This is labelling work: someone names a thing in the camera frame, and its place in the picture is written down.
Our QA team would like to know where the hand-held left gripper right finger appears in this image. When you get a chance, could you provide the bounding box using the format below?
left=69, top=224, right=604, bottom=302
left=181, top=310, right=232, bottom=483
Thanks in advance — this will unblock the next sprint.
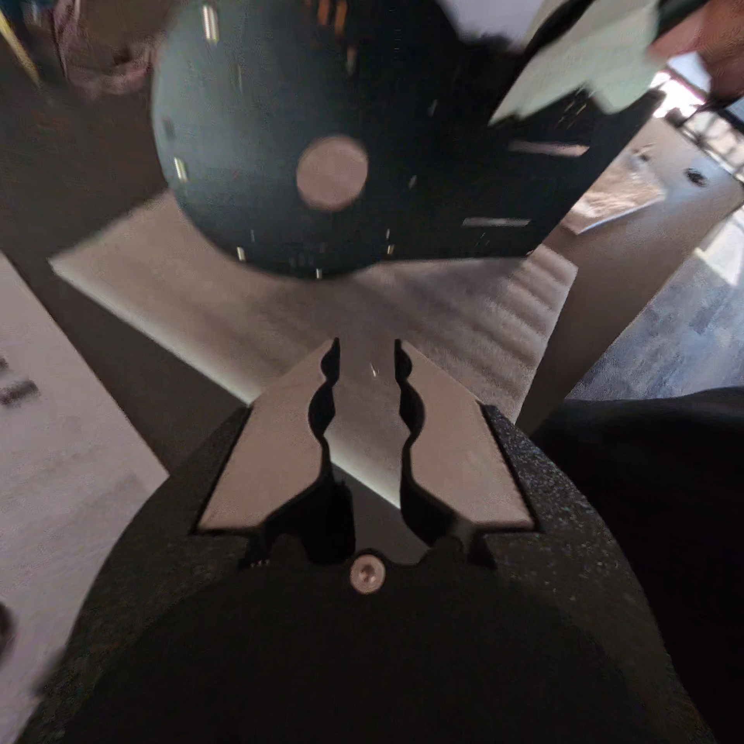
left=394, top=339, right=537, bottom=550

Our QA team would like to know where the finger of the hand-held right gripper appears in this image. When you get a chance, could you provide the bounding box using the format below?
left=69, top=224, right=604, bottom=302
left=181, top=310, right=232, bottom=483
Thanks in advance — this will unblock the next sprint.
left=488, top=0, right=665, bottom=126

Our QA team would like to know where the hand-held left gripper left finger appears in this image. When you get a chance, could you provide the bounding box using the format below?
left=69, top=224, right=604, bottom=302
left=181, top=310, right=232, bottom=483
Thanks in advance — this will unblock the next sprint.
left=196, top=338, right=355, bottom=563

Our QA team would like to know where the black metal chassis plate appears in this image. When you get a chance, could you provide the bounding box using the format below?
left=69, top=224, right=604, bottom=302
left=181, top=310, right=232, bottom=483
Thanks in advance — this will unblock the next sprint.
left=151, top=0, right=666, bottom=281

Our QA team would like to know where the person's right hand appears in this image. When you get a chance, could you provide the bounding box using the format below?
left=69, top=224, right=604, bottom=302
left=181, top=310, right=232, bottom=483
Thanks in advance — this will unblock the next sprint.
left=650, top=0, right=744, bottom=98

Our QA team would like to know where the white foam sheet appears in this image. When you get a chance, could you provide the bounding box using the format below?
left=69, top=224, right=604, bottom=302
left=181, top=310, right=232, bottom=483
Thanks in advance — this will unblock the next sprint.
left=49, top=192, right=579, bottom=501

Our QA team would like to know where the printed instruction leaflet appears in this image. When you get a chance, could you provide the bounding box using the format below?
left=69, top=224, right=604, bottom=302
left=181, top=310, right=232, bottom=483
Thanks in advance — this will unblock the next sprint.
left=0, top=250, right=169, bottom=744

